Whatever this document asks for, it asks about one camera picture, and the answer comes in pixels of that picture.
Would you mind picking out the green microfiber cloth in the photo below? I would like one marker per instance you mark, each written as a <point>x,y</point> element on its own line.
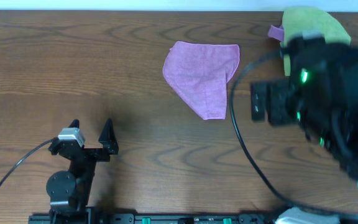
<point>298,20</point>

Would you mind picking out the purple microfiber cloth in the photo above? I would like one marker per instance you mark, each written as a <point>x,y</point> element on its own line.
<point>199,74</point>

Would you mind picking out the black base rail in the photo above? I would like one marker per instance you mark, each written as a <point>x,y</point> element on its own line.
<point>127,218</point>

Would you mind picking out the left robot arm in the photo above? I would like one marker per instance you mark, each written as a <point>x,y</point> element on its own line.
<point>69,190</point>

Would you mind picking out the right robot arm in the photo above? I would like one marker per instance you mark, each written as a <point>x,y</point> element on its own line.
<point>321,96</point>

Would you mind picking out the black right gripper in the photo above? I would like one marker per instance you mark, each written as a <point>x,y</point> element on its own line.
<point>273,91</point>

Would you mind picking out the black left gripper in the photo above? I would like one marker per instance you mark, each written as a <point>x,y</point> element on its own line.
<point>110,146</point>

